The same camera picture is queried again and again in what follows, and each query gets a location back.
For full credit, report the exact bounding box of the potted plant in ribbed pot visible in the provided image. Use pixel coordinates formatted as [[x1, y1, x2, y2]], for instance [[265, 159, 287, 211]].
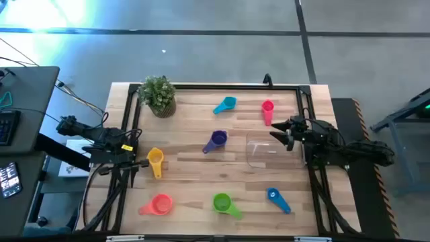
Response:
[[137, 75, 177, 119]]

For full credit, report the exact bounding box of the blue measuring cup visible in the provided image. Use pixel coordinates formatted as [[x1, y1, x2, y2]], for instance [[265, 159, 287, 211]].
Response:
[[267, 187, 292, 215]]

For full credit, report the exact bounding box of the teal measuring cup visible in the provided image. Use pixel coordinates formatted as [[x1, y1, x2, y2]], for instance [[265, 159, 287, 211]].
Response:
[[212, 96, 237, 116]]

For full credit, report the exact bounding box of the grey-blue metal stand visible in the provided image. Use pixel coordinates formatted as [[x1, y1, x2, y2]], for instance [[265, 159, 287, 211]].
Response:
[[370, 87, 430, 198]]

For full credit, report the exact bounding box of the purple measuring cup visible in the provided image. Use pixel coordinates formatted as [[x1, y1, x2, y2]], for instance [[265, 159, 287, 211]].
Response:
[[202, 130, 228, 155]]

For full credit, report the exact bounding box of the black hazard-striped floor mat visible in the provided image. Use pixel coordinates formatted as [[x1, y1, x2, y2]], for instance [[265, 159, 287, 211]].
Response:
[[331, 97, 400, 239]]

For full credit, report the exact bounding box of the teal carabiner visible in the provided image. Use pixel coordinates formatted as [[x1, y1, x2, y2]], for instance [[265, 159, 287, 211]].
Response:
[[0, 91, 13, 109]]

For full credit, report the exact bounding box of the smartphone with lit screen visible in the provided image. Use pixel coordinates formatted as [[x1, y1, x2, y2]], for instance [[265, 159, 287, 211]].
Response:
[[0, 161, 23, 199]]

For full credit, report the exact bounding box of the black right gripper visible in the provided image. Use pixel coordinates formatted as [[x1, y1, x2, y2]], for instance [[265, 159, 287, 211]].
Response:
[[269, 115, 314, 153]]

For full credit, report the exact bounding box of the black left arm cable bundle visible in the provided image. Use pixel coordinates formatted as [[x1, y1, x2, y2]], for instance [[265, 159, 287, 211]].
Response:
[[80, 164, 136, 233]]

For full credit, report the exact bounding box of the white box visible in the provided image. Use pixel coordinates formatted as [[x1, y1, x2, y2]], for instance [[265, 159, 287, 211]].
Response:
[[58, 139, 93, 178]]

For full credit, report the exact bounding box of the orange measuring cup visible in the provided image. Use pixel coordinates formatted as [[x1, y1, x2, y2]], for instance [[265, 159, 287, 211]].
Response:
[[138, 193, 174, 216]]

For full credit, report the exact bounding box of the dark grey desk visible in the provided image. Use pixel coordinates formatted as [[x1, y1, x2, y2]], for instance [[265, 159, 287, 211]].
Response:
[[0, 66, 60, 238]]

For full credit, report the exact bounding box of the thin black floor cable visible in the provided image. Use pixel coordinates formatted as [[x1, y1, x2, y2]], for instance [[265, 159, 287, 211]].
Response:
[[0, 37, 105, 117]]

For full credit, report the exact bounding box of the yellow measuring cup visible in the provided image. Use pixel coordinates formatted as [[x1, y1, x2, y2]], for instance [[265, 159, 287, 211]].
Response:
[[146, 147, 165, 179]]

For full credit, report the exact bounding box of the black keyboard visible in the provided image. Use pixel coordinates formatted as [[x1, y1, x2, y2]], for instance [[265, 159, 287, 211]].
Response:
[[0, 110, 21, 147]]

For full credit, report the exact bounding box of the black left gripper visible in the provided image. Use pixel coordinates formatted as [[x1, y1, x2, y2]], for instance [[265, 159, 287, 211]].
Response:
[[89, 147, 151, 189]]

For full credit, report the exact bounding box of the white table clamp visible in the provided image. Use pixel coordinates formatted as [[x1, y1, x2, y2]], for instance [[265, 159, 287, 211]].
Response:
[[105, 235, 145, 242]]

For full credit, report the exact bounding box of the clear plastic basket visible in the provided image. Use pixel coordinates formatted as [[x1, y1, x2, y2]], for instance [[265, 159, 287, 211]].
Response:
[[245, 131, 307, 170]]

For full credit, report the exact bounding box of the green measuring cup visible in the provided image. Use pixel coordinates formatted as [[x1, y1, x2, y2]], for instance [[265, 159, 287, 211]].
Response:
[[212, 192, 243, 220]]

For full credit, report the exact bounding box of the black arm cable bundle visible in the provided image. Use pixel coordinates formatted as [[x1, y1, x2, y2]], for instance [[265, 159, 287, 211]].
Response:
[[308, 167, 361, 236], [80, 164, 136, 233]]

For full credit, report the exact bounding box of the pink measuring cup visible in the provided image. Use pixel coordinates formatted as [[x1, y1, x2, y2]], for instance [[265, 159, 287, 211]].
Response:
[[261, 99, 275, 127]]

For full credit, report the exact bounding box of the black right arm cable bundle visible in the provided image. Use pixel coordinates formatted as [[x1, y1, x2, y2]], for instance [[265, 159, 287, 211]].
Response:
[[308, 167, 361, 236]]

